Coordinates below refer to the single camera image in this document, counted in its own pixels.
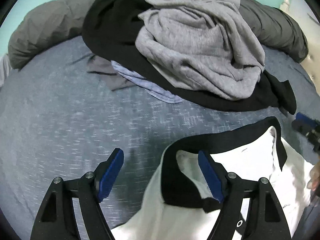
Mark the white polo shirt black trim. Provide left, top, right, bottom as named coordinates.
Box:
left=112, top=117, right=312, bottom=239

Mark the person's right hand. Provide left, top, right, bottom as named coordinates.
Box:
left=307, top=162, right=320, bottom=191

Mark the cream tufted headboard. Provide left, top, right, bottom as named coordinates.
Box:
left=279, top=0, right=320, bottom=94

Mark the grey crumpled garment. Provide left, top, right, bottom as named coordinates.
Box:
left=135, top=0, right=265, bottom=101

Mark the light grey pillow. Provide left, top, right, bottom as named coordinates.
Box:
left=0, top=54, right=12, bottom=88

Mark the blue striped garment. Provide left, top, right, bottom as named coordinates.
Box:
left=111, top=61, right=184, bottom=104

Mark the dark grey rolled duvet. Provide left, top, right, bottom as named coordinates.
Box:
left=1, top=0, right=309, bottom=69

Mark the black garment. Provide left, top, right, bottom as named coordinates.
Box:
left=82, top=0, right=297, bottom=114

